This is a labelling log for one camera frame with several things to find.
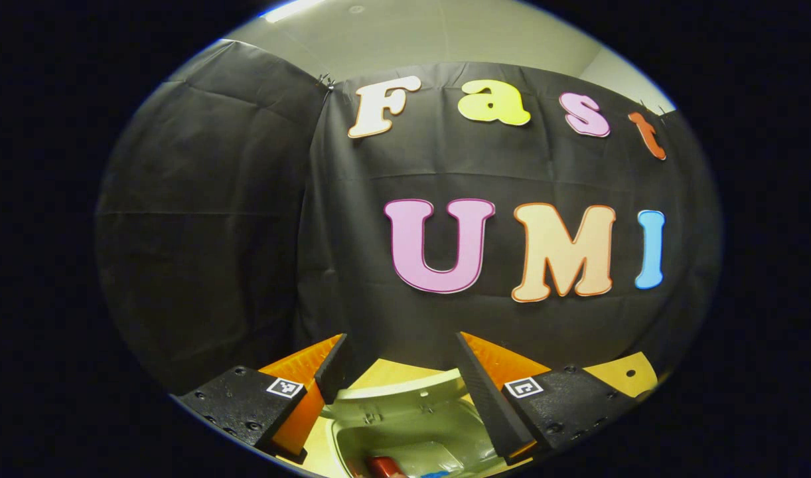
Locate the ceiling light panel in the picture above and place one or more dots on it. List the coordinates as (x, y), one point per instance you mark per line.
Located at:
(293, 9)

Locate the blue paper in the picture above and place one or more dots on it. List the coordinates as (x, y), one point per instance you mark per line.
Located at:
(435, 474)

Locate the red pop can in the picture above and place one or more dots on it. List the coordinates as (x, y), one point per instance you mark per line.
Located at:
(385, 468)

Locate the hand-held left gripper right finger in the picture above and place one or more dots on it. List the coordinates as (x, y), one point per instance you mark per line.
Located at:
(485, 405)

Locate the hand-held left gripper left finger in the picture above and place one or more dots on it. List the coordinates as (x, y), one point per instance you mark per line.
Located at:
(332, 372)

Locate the green desktop garbage bin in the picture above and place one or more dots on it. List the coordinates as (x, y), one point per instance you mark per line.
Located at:
(412, 425)

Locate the black backdrop cloth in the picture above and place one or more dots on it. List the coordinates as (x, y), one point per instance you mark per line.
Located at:
(352, 252)

